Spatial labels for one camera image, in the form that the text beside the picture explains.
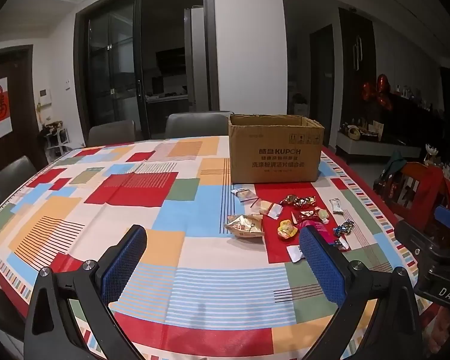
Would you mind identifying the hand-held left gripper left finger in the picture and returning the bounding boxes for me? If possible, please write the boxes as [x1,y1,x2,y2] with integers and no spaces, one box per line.
[24,224,148,360]

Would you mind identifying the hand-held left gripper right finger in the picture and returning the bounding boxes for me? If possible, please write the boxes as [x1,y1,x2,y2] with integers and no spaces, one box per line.
[298,226,424,360]

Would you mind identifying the brown cardboard box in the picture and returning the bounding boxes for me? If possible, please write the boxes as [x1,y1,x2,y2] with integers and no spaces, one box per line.
[228,114,325,185]

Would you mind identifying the red bag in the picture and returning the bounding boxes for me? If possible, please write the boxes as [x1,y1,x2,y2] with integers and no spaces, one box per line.
[416,165,450,214]

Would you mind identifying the white crumpled packet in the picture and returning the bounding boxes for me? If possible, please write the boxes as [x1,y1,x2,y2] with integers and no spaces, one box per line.
[286,245,305,263]

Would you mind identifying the pink snack packet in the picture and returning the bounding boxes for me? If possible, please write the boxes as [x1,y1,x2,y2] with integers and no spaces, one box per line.
[304,222,334,244]

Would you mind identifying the blue wrapped candy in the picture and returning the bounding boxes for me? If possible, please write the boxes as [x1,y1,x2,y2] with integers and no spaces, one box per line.
[332,220,356,236]

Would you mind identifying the brown wooden chair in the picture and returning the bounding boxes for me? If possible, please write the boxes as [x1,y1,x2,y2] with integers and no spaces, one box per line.
[373,161,450,218]

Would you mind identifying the yellow round candy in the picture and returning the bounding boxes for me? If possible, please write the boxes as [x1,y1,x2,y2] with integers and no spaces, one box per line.
[277,220,299,240]

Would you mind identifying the green cloth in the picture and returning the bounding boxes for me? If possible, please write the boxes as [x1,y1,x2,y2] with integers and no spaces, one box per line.
[384,152,407,175]

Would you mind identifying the large beige snack bag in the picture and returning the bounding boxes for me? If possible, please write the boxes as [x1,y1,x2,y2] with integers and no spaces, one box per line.
[224,214,265,239]

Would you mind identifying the white low cabinet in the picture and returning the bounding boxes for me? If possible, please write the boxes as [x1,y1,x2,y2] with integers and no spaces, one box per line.
[335,131,422,166]

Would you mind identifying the white zigzag-edged packet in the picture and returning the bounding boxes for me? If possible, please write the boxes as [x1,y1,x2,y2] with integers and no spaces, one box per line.
[242,191,261,209]

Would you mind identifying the grey chair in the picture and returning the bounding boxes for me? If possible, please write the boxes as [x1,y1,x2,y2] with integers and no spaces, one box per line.
[165,111,234,139]
[0,155,38,204]
[87,120,137,147]

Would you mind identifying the white stool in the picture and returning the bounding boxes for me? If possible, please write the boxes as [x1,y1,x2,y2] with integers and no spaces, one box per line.
[41,120,69,158]

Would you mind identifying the red foil balloons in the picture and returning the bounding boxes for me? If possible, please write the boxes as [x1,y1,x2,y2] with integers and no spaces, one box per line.
[361,74,394,111]

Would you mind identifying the dark wardrobe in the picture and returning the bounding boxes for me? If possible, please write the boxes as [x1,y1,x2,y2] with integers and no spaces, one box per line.
[337,7,376,136]

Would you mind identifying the dark wooden door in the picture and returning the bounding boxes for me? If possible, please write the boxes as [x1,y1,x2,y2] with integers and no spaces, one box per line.
[0,45,49,181]

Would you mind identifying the dark-framed sliding glass door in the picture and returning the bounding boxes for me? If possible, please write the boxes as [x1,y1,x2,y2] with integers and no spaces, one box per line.
[75,0,214,147]

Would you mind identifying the grey refrigerator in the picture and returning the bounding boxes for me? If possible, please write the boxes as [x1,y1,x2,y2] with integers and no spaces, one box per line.
[184,5,211,113]

